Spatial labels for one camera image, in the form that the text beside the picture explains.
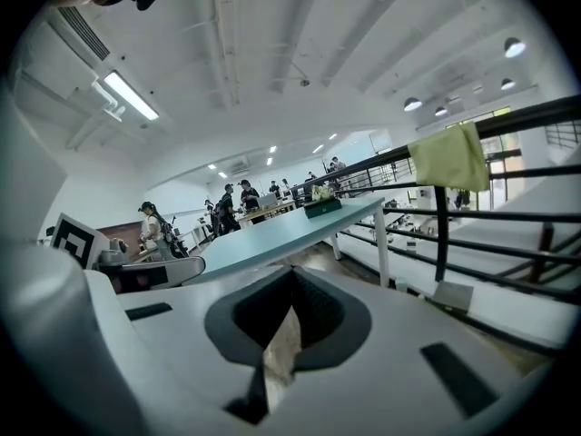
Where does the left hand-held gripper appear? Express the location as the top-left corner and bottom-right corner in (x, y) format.
(50, 213), (206, 295)

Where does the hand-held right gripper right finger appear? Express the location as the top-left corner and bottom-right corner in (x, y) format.
(269, 264), (547, 436)

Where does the white flower bouquet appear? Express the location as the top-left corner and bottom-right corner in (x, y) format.
(310, 183), (336, 203)

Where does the wooden table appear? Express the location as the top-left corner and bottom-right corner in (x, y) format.
(235, 200), (297, 226)

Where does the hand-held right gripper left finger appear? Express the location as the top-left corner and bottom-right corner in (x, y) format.
(84, 264), (295, 436)

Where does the yellow-green cloth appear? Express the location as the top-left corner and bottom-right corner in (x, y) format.
(408, 121), (491, 193)

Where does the group of ceiling light panels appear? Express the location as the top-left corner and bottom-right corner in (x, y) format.
(206, 132), (340, 181)

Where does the large glass window wall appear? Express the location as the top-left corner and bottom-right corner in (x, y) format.
(479, 133), (524, 211)

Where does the pale flat box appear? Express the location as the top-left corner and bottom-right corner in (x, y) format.
(432, 281), (475, 313)

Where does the ceiling air vent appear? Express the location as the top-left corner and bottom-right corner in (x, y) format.
(57, 5), (112, 61)

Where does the long fluorescent ceiling lamp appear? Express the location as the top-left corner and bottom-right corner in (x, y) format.
(103, 70), (161, 122)

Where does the black metal railing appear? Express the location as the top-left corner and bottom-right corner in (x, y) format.
(546, 119), (581, 147)

